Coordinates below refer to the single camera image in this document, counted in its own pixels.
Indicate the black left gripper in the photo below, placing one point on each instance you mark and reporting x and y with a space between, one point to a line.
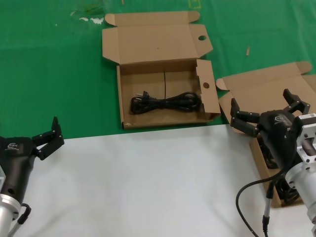
17 158

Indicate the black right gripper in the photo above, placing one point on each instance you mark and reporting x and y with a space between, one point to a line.
276 133

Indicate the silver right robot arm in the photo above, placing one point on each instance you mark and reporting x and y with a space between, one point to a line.
303 182

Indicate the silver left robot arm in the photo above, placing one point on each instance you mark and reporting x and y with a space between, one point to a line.
7 214

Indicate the plain open cardboard box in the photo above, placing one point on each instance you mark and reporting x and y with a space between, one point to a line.
259 84

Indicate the cardboard box with round holes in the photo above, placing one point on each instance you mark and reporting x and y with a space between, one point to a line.
153 44

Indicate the green table cloth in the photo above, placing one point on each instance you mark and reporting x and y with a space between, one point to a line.
49 74

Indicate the clear plastic bag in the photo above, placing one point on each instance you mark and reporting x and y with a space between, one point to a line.
96 21

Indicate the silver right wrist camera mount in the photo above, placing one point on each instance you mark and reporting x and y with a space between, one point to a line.
307 133

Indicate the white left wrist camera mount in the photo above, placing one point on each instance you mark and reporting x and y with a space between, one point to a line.
2 180

